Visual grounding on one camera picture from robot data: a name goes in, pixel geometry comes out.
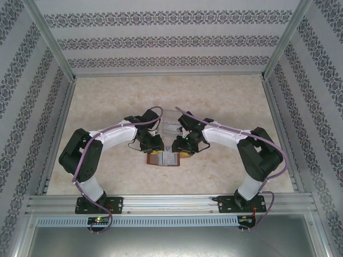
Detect brown leather card holder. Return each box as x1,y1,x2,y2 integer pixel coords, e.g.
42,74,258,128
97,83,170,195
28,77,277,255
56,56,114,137
146,153,192,168

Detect grey credit card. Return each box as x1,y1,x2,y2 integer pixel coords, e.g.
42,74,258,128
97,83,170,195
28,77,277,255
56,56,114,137
162,146,179,167

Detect clear plastic box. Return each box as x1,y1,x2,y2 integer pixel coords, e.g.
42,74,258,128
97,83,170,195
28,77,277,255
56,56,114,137
160,108,188,137

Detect small circuit board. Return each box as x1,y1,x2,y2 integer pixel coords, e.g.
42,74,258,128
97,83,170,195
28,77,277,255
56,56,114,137
87,216,111,225
237,215,257,225

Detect grey metal panel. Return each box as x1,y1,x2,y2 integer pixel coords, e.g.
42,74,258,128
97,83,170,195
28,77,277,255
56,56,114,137
13,214,330,257

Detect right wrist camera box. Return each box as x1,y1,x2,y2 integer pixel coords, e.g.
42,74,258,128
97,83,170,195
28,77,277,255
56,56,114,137
178,112,195,132

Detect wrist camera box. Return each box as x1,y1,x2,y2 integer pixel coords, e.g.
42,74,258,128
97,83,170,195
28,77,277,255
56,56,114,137
178,112,195,132
139,108,159,136

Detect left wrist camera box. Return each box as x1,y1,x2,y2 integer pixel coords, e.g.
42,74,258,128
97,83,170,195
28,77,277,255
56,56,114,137
139,108,159,136

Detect aluminium mounting rail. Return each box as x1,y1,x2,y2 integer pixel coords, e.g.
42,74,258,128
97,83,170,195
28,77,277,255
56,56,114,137
26,194,315,216

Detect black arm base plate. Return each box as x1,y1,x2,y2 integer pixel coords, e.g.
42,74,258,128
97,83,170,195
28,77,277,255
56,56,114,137
217,194,267,214
74,196,124,215

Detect slotted grey cable duct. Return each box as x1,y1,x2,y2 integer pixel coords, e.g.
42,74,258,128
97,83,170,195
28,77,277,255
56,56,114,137
36,216,240,228

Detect aluminium table side rail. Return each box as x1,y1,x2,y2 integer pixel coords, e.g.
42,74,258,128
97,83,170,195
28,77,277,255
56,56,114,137
36,79,78,195
262,79,306,193

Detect aluminium frame post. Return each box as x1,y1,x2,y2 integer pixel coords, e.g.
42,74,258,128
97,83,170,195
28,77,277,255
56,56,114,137
260,0,315,81
23,0,78,82

